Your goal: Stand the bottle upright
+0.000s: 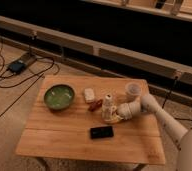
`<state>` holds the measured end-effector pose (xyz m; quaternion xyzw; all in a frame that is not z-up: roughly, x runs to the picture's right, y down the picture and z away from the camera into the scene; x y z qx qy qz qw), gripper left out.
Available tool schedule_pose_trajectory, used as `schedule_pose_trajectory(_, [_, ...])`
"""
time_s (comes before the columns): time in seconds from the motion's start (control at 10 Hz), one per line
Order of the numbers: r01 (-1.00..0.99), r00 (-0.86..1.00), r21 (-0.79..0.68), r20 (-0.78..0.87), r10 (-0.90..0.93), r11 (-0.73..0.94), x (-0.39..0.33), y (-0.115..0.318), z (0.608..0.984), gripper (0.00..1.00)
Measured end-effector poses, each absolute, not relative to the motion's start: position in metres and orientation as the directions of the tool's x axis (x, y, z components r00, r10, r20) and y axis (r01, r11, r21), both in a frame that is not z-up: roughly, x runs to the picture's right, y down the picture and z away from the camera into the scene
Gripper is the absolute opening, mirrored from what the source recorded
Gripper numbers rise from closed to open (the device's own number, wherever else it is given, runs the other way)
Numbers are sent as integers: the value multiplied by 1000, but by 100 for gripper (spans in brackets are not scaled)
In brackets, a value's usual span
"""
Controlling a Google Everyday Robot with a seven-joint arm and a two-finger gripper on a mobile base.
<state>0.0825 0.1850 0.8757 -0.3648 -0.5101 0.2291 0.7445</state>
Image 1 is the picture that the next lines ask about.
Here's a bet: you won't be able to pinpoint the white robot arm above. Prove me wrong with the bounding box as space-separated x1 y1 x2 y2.
106 93 192 171

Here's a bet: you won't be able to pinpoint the black smartphone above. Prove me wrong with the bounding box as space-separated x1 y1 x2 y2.
90 126 114 139

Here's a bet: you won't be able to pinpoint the clear plastic cup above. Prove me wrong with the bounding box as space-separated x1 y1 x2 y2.
125 83 141 101

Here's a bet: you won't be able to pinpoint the black floor cables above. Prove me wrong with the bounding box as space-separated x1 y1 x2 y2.
0 34 61 129

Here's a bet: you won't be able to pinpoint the wooden slatted table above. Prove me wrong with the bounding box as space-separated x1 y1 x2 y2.
16 75 165 165

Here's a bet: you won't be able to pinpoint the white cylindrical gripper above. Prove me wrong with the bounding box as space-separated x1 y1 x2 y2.
106 101 141 124

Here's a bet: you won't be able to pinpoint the green ceramic bowl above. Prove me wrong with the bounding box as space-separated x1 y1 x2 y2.
44 84 75 110

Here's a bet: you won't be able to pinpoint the red-brown snack bar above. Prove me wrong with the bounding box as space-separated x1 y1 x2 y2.
88 99 103 112

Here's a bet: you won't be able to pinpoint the white labelled plastic bottle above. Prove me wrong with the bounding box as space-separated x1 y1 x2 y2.
102 94 113 121

